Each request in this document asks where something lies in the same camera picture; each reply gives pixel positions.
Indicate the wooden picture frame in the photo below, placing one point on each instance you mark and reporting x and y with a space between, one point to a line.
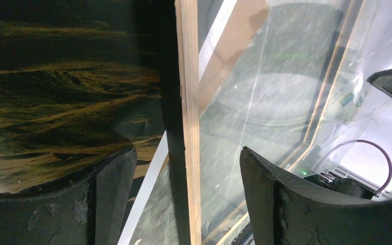
186 118

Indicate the landscape photo print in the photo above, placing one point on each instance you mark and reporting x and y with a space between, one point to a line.
75 77

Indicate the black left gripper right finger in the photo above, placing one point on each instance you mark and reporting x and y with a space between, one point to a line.
286 209

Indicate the brown backing board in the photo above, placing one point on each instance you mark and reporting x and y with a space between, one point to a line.
226 29

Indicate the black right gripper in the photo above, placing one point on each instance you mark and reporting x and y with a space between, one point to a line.
349 184

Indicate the clear acrylic sheet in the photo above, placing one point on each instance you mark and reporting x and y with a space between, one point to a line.
368 139

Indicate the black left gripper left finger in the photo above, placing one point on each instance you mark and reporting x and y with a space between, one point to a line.
85 207

